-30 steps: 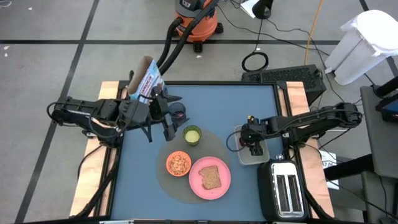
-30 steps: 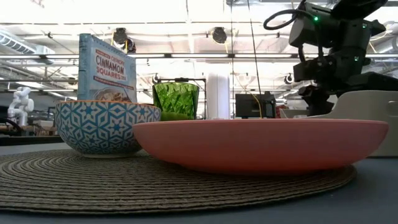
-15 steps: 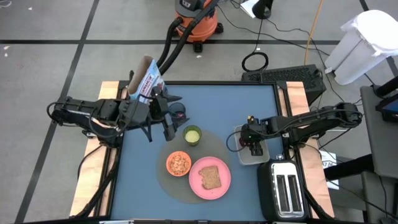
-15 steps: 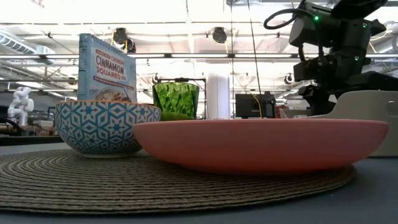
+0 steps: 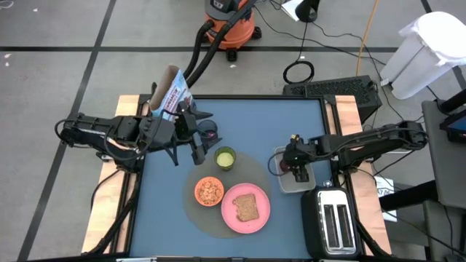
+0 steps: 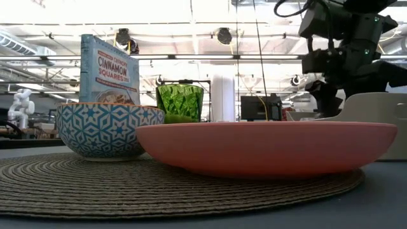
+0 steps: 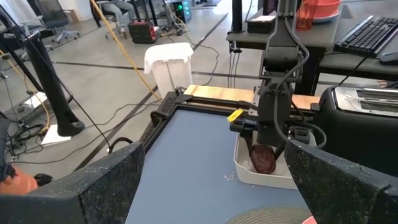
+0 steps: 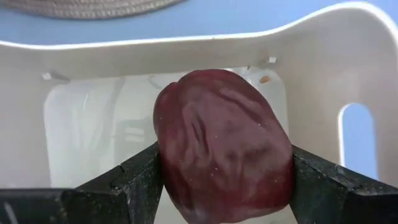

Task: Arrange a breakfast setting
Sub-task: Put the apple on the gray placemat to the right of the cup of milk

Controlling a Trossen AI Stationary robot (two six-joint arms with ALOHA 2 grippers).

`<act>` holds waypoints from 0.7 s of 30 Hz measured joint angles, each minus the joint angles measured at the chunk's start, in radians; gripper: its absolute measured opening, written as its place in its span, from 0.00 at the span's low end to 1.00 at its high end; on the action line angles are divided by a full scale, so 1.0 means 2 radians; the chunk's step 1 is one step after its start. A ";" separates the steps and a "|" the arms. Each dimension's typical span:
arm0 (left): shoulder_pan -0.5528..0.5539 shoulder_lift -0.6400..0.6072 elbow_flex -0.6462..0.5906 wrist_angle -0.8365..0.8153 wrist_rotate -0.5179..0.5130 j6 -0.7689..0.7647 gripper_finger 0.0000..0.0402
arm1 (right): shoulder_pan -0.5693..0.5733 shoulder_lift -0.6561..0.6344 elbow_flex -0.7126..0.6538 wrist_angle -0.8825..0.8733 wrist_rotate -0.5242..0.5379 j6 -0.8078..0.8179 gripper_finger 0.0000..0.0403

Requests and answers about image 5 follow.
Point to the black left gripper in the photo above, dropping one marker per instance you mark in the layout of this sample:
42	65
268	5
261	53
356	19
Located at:
156	132

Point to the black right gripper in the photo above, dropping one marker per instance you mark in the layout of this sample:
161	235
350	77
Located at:
300	154

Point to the iridescent purple spoon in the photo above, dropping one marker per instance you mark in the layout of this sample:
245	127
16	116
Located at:
210	135

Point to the light blue cereal box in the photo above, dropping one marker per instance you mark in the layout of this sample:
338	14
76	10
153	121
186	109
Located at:
169	91

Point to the brown toast slice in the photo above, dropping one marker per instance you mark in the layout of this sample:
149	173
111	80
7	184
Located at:
245	207

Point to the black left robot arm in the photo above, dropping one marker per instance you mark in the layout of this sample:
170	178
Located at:
94	132

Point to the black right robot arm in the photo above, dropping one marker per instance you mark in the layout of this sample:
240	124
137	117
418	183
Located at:
364	142

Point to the black mesh cup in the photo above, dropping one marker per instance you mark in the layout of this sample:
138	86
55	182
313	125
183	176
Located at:
208	127

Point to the dark red round food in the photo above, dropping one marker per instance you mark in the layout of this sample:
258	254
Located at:
283	166

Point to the white plastic bin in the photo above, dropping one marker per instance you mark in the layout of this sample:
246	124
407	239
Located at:
291	186

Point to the green glass cup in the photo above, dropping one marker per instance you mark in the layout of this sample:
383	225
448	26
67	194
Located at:
225	159

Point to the round woven placemat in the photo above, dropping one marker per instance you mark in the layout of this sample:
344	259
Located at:
251	171

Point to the golden cereal pieces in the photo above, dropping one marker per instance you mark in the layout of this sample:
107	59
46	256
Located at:
209	191

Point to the black and chrome toaster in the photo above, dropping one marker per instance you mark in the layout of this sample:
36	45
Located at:
309	225

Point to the orange patterned bowl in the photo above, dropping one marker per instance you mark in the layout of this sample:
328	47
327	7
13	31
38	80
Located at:
198	202

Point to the wooden side board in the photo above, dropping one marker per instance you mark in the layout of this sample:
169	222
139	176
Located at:
349	109
105	218

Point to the black computer case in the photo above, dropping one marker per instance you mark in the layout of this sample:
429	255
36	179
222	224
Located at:
327	91

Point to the pink round plate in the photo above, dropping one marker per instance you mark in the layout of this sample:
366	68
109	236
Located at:
227	211

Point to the orange shop vacuum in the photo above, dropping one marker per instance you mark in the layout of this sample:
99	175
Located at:
218	40
229	25

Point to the white printed label sheet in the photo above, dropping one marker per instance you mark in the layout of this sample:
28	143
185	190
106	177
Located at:
386	189

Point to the black desk leg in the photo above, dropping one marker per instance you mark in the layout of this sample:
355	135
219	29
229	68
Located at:
407	196

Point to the grey desk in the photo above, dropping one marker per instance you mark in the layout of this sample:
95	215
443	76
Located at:
448	171

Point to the white paper sheet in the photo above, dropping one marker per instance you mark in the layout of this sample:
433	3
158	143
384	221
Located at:
289	7

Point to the black round stand base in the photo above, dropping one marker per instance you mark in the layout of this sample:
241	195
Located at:
307	9

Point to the black tablet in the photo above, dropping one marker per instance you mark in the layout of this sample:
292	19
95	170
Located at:
457	125

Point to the white lined trash bin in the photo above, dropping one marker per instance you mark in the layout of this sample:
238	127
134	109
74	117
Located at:
426	54

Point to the black table frame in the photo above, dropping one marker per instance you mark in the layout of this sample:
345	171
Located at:
255	97

